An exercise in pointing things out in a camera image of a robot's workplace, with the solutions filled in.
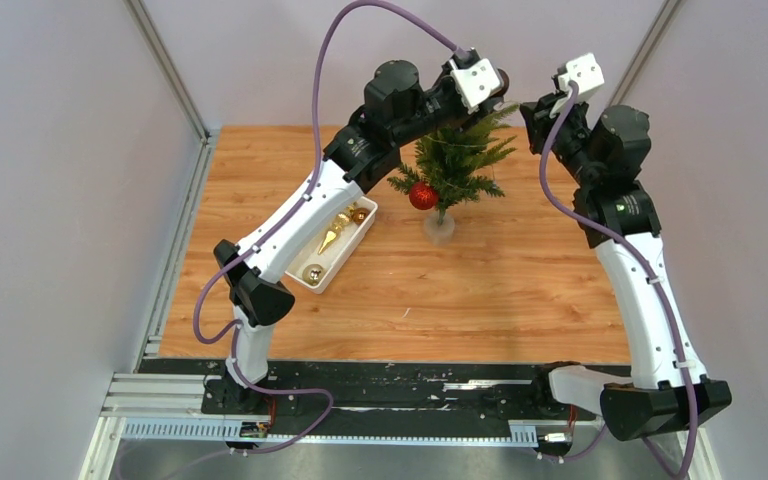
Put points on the white ornament tray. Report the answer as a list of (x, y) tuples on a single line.
[(336, 256)]

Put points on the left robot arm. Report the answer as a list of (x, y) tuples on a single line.
[(396, 111)]

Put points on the red glitter ball ornament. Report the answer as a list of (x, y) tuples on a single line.
[(422, 196)]

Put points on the gold finial ornament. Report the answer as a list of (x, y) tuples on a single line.
[(338, 224)]

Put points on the aluminium frame post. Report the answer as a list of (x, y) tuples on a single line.
[(623, 68), (160, 53)]

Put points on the small green christmas tree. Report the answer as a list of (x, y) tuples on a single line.
[(459, 165)]

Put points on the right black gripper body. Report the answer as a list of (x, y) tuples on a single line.
[(571, 132)]

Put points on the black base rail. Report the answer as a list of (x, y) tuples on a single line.
[(386, 399)]

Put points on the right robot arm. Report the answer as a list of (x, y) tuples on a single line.
[(668, 389)]

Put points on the right aluminium frame post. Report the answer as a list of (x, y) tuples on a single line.
[(623, 68)]

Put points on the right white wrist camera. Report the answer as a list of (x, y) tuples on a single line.
[(576, 81)]

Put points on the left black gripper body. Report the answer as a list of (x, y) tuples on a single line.
[(448, 112)]

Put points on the bronze ball ornament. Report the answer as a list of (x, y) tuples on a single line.
[(359, 215)]

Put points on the left aluminium frame post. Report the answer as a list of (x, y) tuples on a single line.
[(160, 53)]

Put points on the gold ball ornament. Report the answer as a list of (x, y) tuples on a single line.
[(313, 274)]

